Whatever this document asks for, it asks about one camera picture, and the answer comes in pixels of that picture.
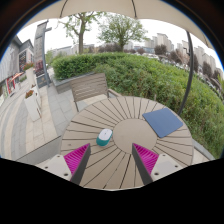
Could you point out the beige slatted outdoor chair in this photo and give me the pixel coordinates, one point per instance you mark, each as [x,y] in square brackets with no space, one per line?
[88,87]

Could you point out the white and teal computer mouse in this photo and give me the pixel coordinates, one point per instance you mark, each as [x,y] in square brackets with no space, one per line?
[104,137]

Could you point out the round bushy tree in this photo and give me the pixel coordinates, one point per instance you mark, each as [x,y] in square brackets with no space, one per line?
[121,30]

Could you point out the tall grey sign pillar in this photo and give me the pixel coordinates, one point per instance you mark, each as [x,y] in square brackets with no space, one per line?
[40,50]

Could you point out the tall thin-trunked tree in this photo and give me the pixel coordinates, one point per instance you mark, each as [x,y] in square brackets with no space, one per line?
[80,36]

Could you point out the white planter box with flowers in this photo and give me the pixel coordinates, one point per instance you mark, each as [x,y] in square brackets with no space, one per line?
[30,75]
[32,105]

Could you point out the curved dark umbrella pole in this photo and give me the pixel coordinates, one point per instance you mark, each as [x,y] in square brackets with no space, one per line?
[190,66]

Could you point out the beige patio umbrella canopy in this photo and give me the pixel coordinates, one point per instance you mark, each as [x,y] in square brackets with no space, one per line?
[100,8]

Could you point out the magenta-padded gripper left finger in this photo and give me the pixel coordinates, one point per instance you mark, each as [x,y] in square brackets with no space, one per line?
[75,159]

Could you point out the grey storefront building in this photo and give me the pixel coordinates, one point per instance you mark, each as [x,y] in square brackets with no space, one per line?
[13,63]

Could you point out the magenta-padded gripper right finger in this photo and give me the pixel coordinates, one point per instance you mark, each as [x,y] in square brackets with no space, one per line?
[146,160]

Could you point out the blue rectangular mouse pad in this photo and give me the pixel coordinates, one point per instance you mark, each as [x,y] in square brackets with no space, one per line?
[163,121]

